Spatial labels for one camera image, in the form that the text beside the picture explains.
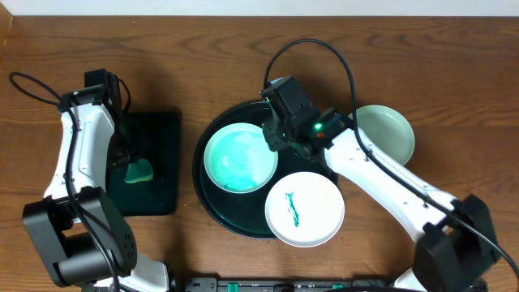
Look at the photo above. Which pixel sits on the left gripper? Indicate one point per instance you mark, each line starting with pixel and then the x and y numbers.
pixel 122 158

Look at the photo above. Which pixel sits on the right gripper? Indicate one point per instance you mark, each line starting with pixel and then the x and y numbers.
pixel 276 141

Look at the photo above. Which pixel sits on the green sponge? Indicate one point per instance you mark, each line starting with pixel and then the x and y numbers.
pixel 139 171

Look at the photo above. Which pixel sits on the mint plate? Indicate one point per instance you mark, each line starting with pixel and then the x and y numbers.
pixel 389 130
pixel 237 158

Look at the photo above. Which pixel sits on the white plate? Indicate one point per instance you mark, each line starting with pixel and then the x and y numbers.
pixel 304 209

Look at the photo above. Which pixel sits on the mint plate top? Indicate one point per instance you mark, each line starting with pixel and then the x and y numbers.
pixel 389 130

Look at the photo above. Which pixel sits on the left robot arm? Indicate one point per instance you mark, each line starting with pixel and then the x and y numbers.
pixel 79 234

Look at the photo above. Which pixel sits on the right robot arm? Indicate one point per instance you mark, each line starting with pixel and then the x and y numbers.
pixel 455 239

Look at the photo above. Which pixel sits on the rectangular black sponge tray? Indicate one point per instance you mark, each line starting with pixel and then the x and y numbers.
pixel 157 138

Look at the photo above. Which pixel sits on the round black serving tray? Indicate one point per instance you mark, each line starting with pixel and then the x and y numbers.
pixel 244 213

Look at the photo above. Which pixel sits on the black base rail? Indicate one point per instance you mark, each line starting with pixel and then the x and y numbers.
pixel 212 284

